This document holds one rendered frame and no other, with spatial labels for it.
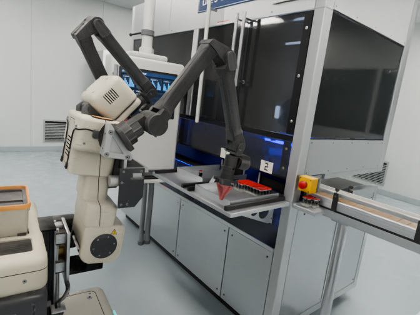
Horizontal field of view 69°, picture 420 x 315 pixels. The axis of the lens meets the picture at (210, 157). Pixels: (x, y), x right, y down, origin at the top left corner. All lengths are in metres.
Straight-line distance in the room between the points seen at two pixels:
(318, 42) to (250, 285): 1.34
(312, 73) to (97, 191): 1.08
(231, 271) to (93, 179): 1.11
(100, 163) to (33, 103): 5.32
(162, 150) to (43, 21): 4.77
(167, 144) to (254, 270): 1.01
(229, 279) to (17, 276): 1.28
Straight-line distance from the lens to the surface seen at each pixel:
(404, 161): 6.20
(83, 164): 1.22
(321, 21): 1.58
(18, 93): 6.47
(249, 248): 1.85
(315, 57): 1.55
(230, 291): 2.09
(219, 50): 1.20
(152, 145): 2.15
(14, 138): 6.55
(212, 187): 1.62
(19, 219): 1.23
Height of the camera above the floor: 1.34
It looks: 11 degrees down
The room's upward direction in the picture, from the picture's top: 7 degrees clockwise
